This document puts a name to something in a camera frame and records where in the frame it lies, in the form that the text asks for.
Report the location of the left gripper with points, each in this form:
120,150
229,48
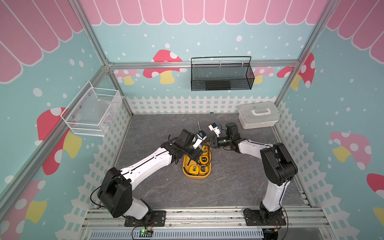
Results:
196,154

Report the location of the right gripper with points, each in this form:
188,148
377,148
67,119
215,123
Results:
217,142

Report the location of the yellow storage tray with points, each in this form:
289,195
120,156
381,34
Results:
201,168

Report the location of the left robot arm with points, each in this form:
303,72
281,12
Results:
116,191

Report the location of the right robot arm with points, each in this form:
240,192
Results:
278,164

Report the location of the yellow tape measure in tray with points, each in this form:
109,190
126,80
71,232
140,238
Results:
194,170

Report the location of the black orange screwdriver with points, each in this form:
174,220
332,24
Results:
199,127

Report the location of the white plastic toolbox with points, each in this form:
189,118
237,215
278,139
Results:
258,115

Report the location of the green lit circuit board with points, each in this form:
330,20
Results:
145,233

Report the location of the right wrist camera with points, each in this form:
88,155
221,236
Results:
215,128

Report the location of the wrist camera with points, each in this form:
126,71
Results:
215,128
200,137

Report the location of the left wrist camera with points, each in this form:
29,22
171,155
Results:
200,137

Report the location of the black mesh wall basket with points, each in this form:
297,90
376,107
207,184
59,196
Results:
229,73

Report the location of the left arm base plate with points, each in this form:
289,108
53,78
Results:
151,219

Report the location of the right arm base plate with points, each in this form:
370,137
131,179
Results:
264,218

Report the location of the white wire wall basket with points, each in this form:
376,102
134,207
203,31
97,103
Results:
93,111

